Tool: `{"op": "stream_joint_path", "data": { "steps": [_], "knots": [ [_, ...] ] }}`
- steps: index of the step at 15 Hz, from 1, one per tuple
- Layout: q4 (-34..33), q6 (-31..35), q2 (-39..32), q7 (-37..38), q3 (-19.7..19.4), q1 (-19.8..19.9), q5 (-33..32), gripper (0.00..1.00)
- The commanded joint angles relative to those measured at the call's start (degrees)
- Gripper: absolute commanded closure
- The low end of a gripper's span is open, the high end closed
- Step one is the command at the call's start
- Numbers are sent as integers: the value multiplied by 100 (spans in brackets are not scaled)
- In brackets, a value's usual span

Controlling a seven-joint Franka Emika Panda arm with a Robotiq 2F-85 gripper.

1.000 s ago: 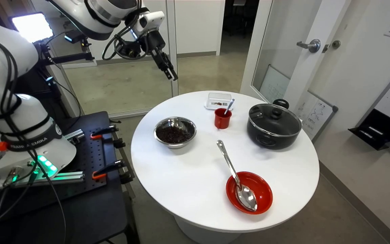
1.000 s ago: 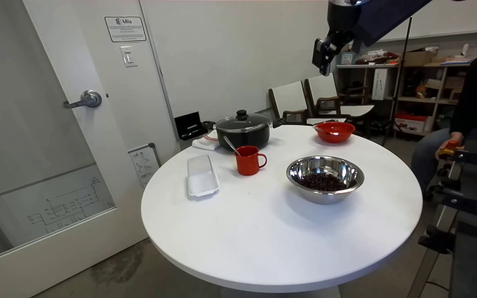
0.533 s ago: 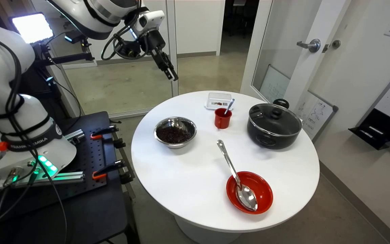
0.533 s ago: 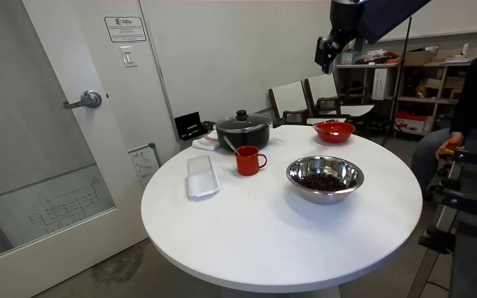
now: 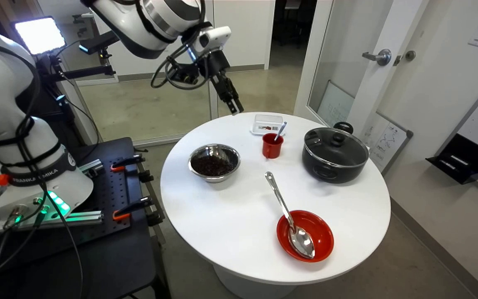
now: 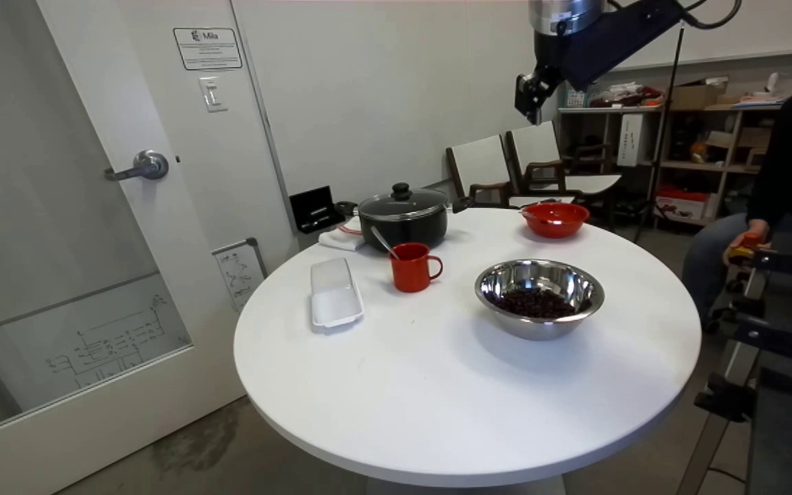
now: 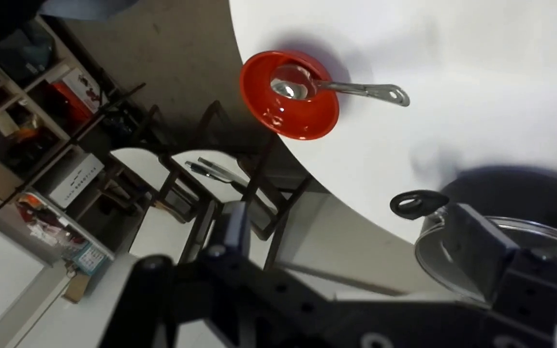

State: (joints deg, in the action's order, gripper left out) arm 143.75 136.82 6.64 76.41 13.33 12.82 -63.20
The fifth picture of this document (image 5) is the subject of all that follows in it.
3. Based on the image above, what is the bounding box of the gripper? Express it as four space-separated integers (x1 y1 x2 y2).
198 49 244 116

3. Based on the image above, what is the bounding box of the metal bowl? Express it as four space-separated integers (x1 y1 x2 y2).
188 144 241 184

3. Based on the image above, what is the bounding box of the small metal spoon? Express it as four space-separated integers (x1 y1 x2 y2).
274 121 288 143

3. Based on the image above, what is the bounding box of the red cup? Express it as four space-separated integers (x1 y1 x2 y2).
262 132 285 160

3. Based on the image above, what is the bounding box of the heap of coffee beans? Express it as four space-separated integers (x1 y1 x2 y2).
191 155 235 176

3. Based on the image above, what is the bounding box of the whiteboard behind glass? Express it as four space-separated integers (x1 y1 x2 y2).
317 80 356 127

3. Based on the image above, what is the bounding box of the glass pot lid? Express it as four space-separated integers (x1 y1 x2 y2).
304 126 370 168

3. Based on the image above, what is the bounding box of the black clamp with orange tip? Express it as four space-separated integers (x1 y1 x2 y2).
112 196 165 227
110 154 155 184

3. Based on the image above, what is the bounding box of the black pot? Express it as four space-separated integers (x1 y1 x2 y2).
302 121 371 184

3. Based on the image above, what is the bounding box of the large metal spoon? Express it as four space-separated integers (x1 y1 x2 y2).
264 171 316 260

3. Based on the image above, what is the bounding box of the red bowl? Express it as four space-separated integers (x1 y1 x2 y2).
276 209 335 263

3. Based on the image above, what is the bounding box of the small whiteboard with drawings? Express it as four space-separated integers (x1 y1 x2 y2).
361 111 414 174

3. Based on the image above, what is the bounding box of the white door with glass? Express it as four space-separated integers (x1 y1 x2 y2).
293 0 431 171

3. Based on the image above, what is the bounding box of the led light panel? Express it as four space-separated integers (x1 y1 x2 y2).
12 16 66 56

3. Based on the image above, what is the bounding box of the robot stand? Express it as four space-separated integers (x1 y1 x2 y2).
0 137 170 299

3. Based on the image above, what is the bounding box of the black whiteboard tray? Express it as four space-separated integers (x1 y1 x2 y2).
425 133 478 185

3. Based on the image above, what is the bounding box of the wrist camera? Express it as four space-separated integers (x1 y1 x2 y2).
165 58 201 86

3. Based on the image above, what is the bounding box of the camera on mount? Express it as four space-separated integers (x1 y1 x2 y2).
39 31 120 84

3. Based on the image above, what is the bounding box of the silver door handle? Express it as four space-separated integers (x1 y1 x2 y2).
361 48 393 66

